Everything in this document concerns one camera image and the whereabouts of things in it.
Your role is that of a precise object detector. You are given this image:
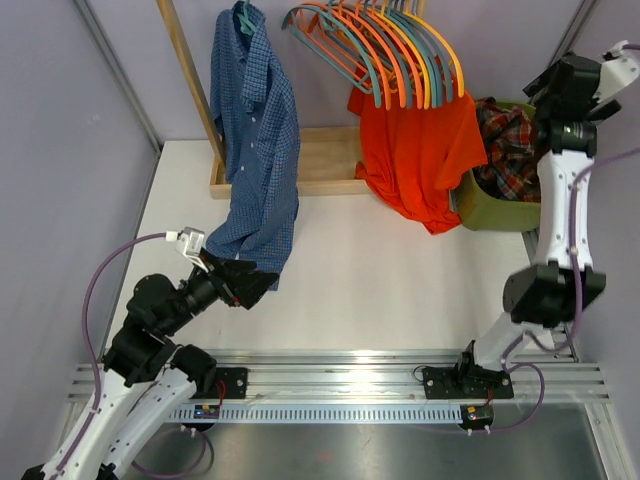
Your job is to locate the orange t-shirt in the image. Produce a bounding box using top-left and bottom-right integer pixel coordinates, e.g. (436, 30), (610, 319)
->
(347, 88), (488, 234)

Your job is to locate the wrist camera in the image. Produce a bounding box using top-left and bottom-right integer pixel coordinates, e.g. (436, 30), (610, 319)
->
(594, 41), (639, 103)
(176, 227), (205, 259)

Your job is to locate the aluminium rail base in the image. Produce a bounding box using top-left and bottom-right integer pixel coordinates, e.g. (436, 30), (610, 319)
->
(64, 319), (611, 425)

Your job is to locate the teal hanger blue shirt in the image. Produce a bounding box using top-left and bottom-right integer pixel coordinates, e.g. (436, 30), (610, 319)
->
(235, 0), (257, 36)

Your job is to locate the red brown plaid shirt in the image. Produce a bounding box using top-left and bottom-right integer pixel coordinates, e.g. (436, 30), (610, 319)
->
(473, 97), (541, 203)

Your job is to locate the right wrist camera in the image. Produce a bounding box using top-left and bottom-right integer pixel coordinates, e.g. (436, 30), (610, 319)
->
(594, 41), (639, 103)

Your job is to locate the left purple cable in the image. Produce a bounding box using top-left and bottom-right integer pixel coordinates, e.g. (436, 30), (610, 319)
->
(49, 230), (181, 476)

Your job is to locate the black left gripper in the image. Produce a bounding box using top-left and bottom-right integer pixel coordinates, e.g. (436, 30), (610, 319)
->
(162, 247), (279, 335)

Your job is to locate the hanging hanger bunch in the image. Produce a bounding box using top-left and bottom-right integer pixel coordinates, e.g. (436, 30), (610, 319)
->
(281, 1), (466, 110)

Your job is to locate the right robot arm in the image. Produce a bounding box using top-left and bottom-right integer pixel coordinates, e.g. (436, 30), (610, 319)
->
(245, 53), (624, 401)

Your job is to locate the blue checked shirt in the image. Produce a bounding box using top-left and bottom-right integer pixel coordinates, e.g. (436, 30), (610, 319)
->
(206, 1), (301, 273)

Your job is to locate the green plastic basket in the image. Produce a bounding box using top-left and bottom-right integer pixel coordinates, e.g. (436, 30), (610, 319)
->
(453, 98), (541, 232)

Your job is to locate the wooden clothes rack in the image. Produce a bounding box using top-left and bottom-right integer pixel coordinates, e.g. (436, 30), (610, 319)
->
(157, 1), (369, 199)

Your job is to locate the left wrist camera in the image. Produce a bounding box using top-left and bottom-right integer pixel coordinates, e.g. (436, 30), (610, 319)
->
(176, 227), (205, 259)

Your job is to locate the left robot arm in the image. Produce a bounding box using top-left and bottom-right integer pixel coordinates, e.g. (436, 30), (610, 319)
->
(23, 251), (278, 479)

